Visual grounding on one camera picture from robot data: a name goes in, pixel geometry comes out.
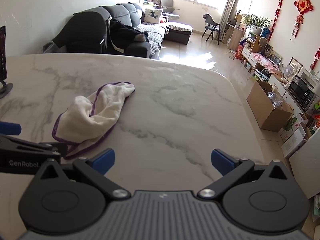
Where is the black dining chair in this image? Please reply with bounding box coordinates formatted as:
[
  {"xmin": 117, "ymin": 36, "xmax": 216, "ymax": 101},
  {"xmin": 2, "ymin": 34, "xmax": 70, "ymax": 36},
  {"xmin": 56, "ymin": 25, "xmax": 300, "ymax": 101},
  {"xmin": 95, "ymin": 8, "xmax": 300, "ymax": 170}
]
[{"xmin": 201, "ymin": 14, "xmax": 221, "ymax": 45}]

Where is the deer print cushion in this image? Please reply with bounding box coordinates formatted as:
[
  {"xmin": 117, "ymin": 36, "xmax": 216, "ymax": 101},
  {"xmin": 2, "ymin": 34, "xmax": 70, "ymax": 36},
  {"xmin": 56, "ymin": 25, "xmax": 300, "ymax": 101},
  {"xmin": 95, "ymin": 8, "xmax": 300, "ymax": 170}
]
[{"xmin": 144, "ymin": 8, "xmax": 163, "ymax": 24}]

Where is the dark grey sofa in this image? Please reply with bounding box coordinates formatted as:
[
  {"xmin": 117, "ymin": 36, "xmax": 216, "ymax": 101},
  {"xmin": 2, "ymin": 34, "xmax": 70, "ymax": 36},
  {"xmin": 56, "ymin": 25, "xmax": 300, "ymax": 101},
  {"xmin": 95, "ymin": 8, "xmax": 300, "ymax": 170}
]
[{"xmin": 66, "ymin": 3, "xmax": 169, "ymax": 59}]

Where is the red firecracker string decoration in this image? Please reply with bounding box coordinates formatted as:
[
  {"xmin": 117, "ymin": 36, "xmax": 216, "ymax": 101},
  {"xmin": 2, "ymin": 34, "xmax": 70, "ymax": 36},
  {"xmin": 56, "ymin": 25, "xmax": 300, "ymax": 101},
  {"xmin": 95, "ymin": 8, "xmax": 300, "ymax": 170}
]
[{"xmin": 267, "ymin": 0, "xmax": 283, "ymax": 41}]

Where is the wooden desk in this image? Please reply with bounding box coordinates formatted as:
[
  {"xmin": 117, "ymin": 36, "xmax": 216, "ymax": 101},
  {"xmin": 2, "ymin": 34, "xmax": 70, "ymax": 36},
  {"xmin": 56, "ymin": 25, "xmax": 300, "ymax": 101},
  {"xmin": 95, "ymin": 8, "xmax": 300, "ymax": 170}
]
[{"xmin": 222, "ymin": 23, "xmax": 246, "ymax": 51}]

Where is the white printer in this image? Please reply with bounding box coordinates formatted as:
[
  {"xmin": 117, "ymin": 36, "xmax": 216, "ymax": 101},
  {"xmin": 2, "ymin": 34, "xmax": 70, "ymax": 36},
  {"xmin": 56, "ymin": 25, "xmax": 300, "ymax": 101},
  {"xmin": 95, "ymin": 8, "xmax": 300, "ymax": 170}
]
[{"xmin": 298, "ymin": 67, "xmax": 320, "ymax": 96}]

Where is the dark ottoman checkered top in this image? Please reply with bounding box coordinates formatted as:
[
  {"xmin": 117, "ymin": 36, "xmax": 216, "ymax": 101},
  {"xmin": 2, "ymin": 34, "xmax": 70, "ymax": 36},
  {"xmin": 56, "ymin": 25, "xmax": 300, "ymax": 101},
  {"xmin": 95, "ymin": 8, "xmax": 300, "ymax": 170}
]
[{"xmin": 164, "ymin": 22, "xmax": 193, "ymax": 45}]

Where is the white towel purple trim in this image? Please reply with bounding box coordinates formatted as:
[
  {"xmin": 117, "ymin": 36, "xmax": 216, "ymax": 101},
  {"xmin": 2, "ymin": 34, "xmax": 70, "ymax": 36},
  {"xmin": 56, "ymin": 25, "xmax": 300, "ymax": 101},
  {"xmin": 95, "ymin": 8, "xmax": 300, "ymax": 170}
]
[{"xmin": 52, "ymin": 82, "xmax": 136, "ymax": 160}]

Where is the low white tv cabinet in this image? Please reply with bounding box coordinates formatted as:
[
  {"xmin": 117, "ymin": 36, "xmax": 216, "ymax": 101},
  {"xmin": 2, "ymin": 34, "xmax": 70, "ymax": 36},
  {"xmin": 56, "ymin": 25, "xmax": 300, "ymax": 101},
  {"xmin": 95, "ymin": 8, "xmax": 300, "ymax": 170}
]
[{"xmin": 240, "ymin": 32, "xmax": 301, "ymax": 106}]

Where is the grey office chair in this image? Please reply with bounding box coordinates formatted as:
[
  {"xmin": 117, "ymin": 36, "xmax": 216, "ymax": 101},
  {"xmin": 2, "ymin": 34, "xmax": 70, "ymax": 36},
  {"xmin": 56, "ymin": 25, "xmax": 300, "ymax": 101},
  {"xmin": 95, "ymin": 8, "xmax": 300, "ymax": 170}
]
[{"xmin": 161, "ymin": 0, "xmax": 180, "ymax": 21}]

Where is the potted green plant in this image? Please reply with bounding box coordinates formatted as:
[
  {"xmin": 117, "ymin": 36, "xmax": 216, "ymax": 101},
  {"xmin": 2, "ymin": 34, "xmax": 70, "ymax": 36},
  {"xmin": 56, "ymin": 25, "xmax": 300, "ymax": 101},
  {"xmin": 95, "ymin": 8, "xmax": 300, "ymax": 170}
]
[{"xmin": 242, "ymin": 14, "xmax": 272, "ymax": 35}]

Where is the framed picture on cabinet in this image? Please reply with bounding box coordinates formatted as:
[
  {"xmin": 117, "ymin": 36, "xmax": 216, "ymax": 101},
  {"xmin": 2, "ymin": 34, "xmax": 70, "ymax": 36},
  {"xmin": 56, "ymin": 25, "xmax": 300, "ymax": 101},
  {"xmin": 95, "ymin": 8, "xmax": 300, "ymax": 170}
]
[{"xmin": 289, "ymin": 57, "xmax": 303, "ymax": 74}]

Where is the black jacket on sofa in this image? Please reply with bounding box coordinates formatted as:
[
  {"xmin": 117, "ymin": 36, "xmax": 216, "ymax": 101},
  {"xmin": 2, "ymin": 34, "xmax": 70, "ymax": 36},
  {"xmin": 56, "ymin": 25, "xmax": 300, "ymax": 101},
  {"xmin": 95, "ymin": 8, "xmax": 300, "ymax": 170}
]
[{"xmin": 106, "ymin": 17, "xmax": 149, "ymax": 54}]

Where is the small white desk fan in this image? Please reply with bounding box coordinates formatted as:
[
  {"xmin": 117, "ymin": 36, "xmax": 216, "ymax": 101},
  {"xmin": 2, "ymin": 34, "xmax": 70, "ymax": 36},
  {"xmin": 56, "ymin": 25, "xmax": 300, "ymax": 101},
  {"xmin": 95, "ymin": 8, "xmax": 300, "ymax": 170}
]
[{"xmin": 282, "ymin": 65, "xmax": 295, "ymax": 81}]

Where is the cardboard box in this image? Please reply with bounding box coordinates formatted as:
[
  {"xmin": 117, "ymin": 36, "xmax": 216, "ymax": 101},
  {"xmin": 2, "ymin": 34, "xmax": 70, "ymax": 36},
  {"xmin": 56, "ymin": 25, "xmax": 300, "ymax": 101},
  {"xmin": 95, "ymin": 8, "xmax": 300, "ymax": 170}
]
[{"xmin": 247, "ymin": 80, "xmax": 293, "ymax": 132}]

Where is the black microwave oven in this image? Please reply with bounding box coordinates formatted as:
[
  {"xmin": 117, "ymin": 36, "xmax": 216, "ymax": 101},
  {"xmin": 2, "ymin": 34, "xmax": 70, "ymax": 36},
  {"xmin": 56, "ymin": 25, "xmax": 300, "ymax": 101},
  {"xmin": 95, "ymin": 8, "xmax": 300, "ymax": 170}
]
[{"xmin": 287, "ymin": 75, "xmax": 319, "ymax": 115}]

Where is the pink cloth on cabinet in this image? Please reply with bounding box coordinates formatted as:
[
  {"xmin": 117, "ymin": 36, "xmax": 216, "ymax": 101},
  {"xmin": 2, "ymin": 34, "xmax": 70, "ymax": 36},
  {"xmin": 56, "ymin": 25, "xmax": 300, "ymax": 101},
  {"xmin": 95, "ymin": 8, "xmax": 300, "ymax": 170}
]
[{"xmin": 251, "ymin": 53, "xmax": 282, "ymax": 76}]

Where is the red chinese knot ornament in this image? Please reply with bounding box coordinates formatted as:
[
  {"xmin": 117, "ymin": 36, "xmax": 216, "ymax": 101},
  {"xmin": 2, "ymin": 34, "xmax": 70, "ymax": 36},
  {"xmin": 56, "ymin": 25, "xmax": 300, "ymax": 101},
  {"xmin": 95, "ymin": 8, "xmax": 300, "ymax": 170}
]
[{"xmin": 291, "ymin": 0, "xmax": 314, "ymax": 38}]

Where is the phone on stand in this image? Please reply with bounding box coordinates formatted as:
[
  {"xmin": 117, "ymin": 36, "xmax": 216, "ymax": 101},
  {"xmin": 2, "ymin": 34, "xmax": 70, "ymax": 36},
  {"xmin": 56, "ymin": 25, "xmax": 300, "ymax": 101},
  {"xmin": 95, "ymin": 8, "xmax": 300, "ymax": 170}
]
[{"xmin": 0, "ymin": 26, "xmax": 13, "ymax": 99}]

